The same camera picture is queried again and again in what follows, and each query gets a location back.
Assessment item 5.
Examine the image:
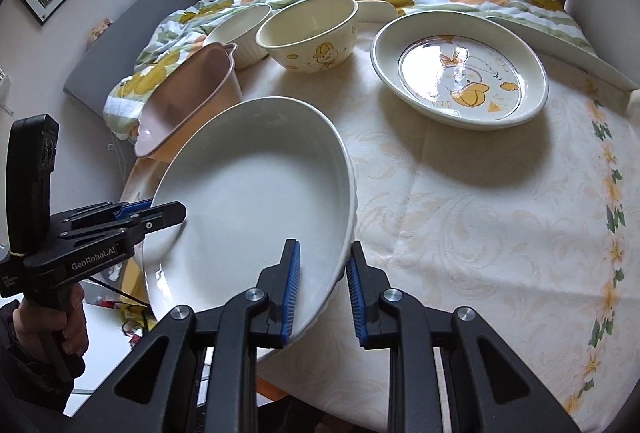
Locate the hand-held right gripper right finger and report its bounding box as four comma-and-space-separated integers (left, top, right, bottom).
346, 240, 583, 433

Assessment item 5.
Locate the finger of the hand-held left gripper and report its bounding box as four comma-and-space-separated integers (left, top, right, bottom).
59, 201, 188, 246
50, 199, 153, 225

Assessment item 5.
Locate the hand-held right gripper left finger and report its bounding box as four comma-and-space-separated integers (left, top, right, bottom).
114, 239, 302, 433

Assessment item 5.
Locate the large white oval plate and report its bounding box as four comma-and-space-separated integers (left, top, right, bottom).
141, 97, 358, 350

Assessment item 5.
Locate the white ribbed bowl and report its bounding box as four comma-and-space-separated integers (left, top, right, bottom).
202, 4, 273, 70

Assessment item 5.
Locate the cream duck print bowl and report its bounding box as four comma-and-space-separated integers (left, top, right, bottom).
255, 0, 360, 74

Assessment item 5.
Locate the cream duck print plate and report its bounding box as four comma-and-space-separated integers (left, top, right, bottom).
370, 10, 550, 131

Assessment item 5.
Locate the person's left hand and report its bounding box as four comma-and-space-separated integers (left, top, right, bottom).
11, 285, 90, 356

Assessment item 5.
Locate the yellow box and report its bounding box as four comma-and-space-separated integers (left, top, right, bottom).
116, 258, 151, 310

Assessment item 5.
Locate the cream floral tablecloth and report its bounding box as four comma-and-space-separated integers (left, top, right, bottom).
120, 10, 640, 419

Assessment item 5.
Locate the grey padded panel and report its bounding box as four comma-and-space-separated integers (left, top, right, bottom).
63, 0, 211, 118

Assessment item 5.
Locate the white cable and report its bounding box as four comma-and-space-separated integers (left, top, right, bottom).
106, 132, 127, 186

